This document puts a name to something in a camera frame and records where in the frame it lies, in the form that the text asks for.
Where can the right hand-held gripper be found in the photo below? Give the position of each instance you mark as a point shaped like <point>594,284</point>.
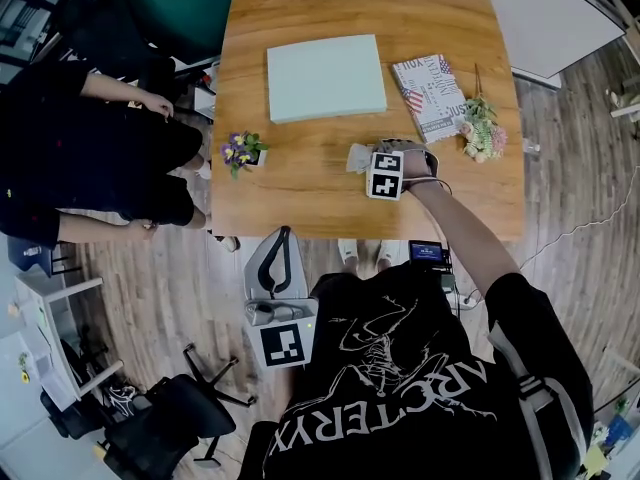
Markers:
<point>385,175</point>

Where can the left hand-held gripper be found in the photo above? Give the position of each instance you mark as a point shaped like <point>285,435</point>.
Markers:
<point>282,348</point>

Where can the grey cloth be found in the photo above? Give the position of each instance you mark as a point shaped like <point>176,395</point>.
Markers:
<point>357,158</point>

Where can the person's right forearm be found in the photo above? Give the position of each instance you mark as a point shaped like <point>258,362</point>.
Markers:
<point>465,228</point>

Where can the person's white left shoe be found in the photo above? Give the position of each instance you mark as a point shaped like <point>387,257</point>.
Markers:
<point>348,253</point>

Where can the person's white shoe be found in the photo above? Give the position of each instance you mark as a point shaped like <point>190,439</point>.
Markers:
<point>348,253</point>
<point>386,254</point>

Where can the person's white right shoe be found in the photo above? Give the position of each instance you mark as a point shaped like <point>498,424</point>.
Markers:
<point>386,254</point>

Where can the small black screen device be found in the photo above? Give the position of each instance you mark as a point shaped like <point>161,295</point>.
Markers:
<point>426,254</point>

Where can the flag print book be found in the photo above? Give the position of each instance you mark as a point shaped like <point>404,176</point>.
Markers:
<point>432,98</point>

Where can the pink artificial flower bouquet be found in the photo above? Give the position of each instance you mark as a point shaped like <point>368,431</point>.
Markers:
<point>482,128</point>

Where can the white flat box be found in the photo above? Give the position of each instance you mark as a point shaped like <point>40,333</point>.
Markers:
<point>325,78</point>

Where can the small potted purple flowers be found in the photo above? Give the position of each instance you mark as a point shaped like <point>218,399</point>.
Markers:
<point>242,148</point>

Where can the person's black printed shirt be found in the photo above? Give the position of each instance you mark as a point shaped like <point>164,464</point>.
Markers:
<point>400,393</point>

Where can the black office chair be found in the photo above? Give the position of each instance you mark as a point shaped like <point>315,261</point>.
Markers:
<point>165,423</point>

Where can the dark green board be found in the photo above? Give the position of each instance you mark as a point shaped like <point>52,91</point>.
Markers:
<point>185,13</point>

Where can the dark storage shelf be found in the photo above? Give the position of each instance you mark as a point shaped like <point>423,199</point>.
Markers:
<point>25,13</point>

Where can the white frame desk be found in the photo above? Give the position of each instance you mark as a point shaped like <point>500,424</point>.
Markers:
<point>55,328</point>

